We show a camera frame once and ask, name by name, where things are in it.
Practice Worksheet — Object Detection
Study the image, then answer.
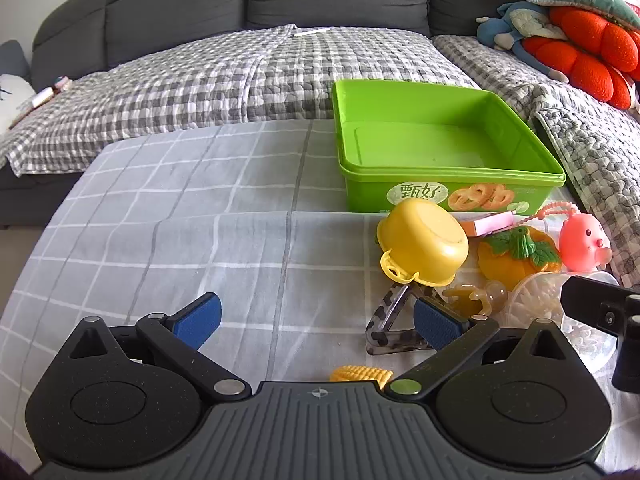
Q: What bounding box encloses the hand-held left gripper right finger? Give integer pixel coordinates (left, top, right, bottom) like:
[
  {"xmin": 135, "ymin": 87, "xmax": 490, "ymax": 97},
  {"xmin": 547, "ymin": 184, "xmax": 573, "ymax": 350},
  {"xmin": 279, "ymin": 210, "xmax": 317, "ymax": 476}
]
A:
[{"xmin": 385, "ymin": 296, "xmax": 577, "ymax": 404}]

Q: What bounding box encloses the grey white plaid blanket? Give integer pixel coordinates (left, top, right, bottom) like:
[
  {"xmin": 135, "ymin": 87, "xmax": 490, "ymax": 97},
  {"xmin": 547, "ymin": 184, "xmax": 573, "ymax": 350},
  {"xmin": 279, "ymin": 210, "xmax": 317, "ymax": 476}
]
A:
[{"xmin": 0, "ymin": 25, "xmax": 481, "ymax": 178}]

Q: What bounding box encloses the clear cotton swab container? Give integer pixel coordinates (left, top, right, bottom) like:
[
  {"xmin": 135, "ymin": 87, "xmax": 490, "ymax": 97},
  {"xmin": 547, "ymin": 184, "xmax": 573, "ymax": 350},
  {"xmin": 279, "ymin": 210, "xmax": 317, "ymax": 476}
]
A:
[{"xmin": 506, "ymin": 270, "xmax": 621, "ymax": 373}]

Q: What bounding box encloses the pink toy pig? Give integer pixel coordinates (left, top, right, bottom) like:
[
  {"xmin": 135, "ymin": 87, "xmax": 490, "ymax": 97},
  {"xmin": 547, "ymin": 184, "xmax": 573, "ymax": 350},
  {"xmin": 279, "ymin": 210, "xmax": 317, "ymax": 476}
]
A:
[{"xmin": 520, "ymin": 201, "xmax": 612, "ymax": 273}]

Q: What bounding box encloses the orange toy pumpkin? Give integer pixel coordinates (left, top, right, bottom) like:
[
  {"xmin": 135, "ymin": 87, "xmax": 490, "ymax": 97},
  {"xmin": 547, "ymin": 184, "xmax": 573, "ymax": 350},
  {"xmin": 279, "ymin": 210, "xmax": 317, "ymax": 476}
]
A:
[{"xmin": 477, "ymin": 226, "xmax": 562, "ymax": 292}]

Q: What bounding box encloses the amber toy octopus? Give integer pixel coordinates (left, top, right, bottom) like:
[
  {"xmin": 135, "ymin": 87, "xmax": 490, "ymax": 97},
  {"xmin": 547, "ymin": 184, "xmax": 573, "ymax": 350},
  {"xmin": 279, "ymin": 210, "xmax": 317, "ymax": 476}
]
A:
[{"xmin": 442, "ymin": 280, "xmax": 508, "ymax": 320}]

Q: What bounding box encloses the blue monkey plush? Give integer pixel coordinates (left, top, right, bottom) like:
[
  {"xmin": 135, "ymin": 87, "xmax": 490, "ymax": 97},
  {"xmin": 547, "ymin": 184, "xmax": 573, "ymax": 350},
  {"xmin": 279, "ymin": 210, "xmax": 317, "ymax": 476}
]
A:
[{"xmin": 476, "ymin": 1, "xmax": 571, "ymax": 83}]

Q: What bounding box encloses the dark grey sofa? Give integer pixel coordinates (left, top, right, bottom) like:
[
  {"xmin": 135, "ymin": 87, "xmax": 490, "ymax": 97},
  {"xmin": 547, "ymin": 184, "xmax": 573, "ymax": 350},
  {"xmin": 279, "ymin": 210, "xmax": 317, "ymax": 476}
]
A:
[{"xmin": 0, "ymin": 0, "xmax": 640, "ymax": 231}]

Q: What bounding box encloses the green plastic box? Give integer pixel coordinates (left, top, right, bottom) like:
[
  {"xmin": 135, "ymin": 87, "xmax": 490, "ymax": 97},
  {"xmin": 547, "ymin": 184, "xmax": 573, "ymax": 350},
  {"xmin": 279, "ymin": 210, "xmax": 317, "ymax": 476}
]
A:
[{"xmin": 331, "ymin": 79, "xmax": 567, "ymax": 215}]

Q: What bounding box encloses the white cushion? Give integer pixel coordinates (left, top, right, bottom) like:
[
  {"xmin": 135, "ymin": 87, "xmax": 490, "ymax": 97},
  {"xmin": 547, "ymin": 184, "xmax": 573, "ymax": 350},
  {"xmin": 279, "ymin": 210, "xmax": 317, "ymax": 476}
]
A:
[{"xmin": 0, "ymin": 74, "xmax": 37, "ymax": 133}]

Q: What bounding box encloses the grey grid-pattern cloth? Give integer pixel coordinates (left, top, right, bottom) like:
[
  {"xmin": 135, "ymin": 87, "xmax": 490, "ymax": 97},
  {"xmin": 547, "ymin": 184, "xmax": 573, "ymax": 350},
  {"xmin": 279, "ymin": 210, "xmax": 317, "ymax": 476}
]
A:
[{"xmin": 0, "ymin": 119, "xmax": 640, "ymax": 471}]

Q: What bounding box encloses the yellow toy corn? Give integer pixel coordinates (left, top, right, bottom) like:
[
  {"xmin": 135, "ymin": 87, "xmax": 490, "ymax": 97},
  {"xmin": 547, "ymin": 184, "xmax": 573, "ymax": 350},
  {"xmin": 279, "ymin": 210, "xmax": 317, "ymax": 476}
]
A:
[{"xmin": 329, "ymin": 366, "xmax": 394, "ymax": 390}]

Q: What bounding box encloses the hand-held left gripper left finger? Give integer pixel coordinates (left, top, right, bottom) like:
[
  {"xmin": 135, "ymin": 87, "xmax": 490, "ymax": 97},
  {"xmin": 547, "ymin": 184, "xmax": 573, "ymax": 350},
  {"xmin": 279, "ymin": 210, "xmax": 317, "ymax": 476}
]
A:
[{"xmin": 65, "ymin": 292, "xmax": 252, "ymax": 404}]

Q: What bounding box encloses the orange pumpkin cushion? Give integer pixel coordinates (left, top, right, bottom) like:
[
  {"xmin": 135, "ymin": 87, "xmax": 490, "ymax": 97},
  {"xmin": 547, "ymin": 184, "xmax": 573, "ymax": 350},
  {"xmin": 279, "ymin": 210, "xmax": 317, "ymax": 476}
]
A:
[{"xmin": 522, "ymin": 6, "xmax": 640, "ymax": 110}]

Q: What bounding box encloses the yellow toy pot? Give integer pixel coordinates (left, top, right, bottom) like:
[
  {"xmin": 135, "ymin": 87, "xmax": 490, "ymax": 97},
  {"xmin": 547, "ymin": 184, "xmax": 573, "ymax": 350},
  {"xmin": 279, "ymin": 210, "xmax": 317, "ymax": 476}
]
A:
[{"xmin": 376, "ymin": 198, "xmax": 470, "ymax": 288}]

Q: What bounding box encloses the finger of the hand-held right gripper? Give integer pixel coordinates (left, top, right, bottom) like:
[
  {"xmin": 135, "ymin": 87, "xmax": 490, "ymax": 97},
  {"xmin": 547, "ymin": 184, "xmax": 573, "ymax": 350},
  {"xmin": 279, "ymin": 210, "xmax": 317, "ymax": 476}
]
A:
[{"xmin": 560, "ymin": 275, "xmax": 640, "ymax": 343}]

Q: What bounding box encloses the white pink flat box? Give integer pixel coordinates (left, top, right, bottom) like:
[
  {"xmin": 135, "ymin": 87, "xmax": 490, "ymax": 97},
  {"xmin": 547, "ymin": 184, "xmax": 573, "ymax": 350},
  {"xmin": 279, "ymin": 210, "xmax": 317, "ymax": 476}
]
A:
[{"xmin": 10, "ymin": 87, "xmax": 55, "ymax": 126}]

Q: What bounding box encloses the tortoiseshell hair claw clip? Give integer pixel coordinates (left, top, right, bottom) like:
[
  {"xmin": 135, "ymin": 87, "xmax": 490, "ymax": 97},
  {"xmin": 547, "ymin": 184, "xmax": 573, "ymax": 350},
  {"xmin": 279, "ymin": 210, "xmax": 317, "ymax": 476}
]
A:
[{"xmin": 365, "ymin": 282, "xmax": 441, "ymax": 357}]

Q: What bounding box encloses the pink eraser block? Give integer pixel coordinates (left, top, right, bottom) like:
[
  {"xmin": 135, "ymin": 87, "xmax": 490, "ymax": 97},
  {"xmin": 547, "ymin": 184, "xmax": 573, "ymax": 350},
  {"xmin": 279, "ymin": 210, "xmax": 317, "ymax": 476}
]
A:
[{"xmin": 457, "ymin": 211, "xmax": 516, "ymax": 237}]

